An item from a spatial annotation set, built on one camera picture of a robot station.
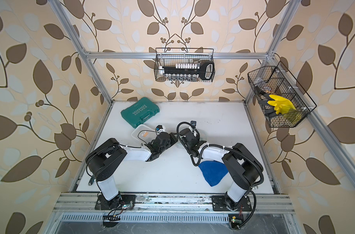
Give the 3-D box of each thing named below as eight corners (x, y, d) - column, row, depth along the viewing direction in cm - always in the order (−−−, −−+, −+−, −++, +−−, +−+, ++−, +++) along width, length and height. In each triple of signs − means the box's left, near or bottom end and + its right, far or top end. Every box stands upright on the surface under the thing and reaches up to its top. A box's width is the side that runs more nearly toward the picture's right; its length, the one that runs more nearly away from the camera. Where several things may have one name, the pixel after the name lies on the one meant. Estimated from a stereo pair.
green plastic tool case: (121, 115, 114) (118, 111, 110) (146, 99, 126) (145, 95, 122) (135, 129, 105) (133, 125, 101) (161, 111, 117) (160, 106, 113)
